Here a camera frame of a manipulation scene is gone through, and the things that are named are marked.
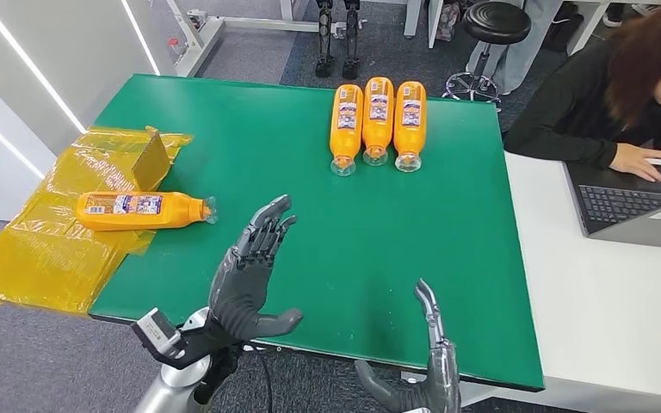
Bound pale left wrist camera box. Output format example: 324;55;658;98
131;307;186;363

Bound grey patterned bag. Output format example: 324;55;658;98
436;3;460;42

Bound seated person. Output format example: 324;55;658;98
503;0;661;172

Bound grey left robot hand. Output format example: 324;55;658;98
207;194;304;343

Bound black white shoe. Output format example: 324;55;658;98
602;3;628;28

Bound yellow film wrapped cardboard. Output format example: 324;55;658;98
0;126;195;316

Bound grey laptop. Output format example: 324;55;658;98
561;158;661;252

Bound white metal stand frame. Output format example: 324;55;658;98
164;0;320;78

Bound black round stool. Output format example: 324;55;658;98
443;1;532;107

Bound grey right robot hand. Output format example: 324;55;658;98
354;278;463;413

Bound black robot leg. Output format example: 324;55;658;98
314;0;337;79
342;0;364;81

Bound person's hand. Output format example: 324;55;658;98
609;142;661;183

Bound orange bottle with clear cap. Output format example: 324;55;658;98
75;191;219;232
392;80;428;173
361;77;395;168
328;83;364;178

